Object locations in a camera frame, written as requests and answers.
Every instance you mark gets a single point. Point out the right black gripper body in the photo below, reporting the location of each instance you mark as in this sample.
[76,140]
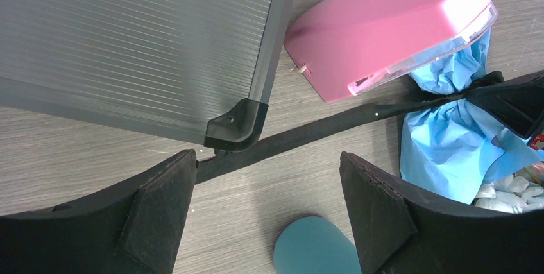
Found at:
[517,103]

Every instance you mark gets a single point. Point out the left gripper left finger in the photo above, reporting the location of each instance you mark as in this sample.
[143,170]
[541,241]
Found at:
[133,226]

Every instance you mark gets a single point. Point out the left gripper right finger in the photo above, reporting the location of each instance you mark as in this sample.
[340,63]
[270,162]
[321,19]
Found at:
[399,227]

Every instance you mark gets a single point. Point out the blue flower bouquet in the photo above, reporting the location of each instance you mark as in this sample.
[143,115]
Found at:
[459,151]

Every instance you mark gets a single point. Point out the black ribbon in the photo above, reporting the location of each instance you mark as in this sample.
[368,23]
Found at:
[282,142]

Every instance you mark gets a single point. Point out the teal vase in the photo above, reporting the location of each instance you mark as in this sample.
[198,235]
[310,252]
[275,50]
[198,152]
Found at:
[313,244]

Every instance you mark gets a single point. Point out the pink metronome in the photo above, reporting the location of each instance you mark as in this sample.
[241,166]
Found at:
[346,47]

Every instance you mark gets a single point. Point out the grey black case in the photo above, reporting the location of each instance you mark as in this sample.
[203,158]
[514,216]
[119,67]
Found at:
[198,71]

